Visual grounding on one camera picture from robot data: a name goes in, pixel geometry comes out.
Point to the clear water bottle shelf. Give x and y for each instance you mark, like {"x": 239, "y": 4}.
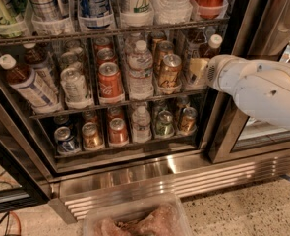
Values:
{"x": 141, "y": 125}
{"x": 140, "y": 62}

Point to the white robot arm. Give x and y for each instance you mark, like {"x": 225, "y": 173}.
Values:
{"x": 259, "y": 88}

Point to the red cola can rear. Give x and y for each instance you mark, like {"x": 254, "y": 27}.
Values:
{"x": 101, "y": 43}

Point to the fridge vent grille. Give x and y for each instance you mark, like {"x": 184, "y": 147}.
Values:
{"x": 184, "y": 175}

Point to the green can bottom shelf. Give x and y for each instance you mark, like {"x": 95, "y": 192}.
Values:
{"x": 164, "y": 124}

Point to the silver can middle shelf rear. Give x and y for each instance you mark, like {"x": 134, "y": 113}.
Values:
{"x": 74, "y": 55}

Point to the red can bottom front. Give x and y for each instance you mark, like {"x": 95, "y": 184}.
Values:
{"x": 118, "y": 134}

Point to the red cola can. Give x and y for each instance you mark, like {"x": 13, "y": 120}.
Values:
{"x": 106, "y": 55}
{"x": 110, "y": 83}
{"x": 101, "y": 43}

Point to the red cola can front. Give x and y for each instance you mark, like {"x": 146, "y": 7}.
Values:
{"x": 110, "y": 83}

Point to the blue can bottom shelf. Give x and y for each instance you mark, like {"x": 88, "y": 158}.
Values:
{"x": 66, "y": 141}

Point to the gold can middle rear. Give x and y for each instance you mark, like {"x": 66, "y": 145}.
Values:
{"x": 155, "y": 37}

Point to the clear plastic container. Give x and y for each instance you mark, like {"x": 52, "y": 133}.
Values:
{"x": 161, "y": 215}

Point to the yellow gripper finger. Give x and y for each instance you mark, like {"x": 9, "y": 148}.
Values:
{"x": 196, "y": 70}

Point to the silver can shelf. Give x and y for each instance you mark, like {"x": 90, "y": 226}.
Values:
{"x": 52, "y": 17}
{"x": 75, "y": 87}
{"x": 74, "y": 55}

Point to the gold can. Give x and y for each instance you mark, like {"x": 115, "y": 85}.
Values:
{"x": 170, "y": 68}
{"x": 155, "y": 37}
{"x": 187, "y": 121}
{"x": 162, "y": 48}
{"x": 91, "y": 137}

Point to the gold can bottom right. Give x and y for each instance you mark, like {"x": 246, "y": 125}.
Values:
{"x": 187, "y": 121}

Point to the silver can middle shelf front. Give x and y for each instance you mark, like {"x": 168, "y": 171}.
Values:
{"x": 75, "y": 87}

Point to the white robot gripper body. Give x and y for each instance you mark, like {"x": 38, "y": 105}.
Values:
{"x": 220, "y": 73}

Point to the silver can top shelf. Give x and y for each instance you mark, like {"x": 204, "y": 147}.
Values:
{"x": 52, "y": 17}

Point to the clear bottle top shelf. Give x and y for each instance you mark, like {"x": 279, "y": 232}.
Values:
{"x": 172, "y": 11}

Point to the gold can middle front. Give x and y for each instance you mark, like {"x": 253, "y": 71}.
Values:
{"x": 170, "y": 68}

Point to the clear water bottle middle shelf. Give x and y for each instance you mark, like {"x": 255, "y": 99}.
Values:
{"x": 140, "y": 62}

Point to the tea bottle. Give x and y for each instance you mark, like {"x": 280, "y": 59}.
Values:
{"x": 29, "y": 85}
{"x": 194, "y": 38}
{"x": 207, "y": 50}
{"x": 38, "y": 58}

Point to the white orange bottle top shelf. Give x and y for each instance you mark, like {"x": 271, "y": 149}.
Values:
{"x": 135, "y": 13}

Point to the gold can bottom left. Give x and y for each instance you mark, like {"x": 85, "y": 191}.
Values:
{"x": 91, "y": 137}

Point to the fridge door left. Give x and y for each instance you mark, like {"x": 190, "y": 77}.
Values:
{"x": 22, "y": 184}

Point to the clear water bottle bottom shelf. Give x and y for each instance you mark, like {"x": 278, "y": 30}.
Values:
{"x": 141, "y": 125}

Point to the blue white can top shelf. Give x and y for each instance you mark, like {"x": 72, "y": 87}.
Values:
{"x": 95, "y": 15}

